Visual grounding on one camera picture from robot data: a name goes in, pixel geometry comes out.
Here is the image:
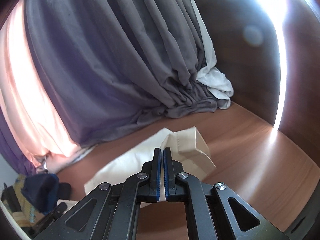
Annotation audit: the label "black folded garment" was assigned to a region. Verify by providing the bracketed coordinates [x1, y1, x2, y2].
[57, 183, 72, 200]

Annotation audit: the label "pink sheer curtain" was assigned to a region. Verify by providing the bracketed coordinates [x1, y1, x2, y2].
[1, 0, 81, 173]

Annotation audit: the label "cream pants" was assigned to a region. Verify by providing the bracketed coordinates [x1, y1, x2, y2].
[84, 127, 216, 194]

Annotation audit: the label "navy blue folded garment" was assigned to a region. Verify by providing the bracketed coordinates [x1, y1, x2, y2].
[21, 173, 59, 215]

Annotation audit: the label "grey purple curtain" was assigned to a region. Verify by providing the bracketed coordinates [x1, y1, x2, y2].
[1, 0, 218, 174]

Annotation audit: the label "white curtain lining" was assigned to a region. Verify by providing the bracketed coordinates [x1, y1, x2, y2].
[191, 0, 234, 109]

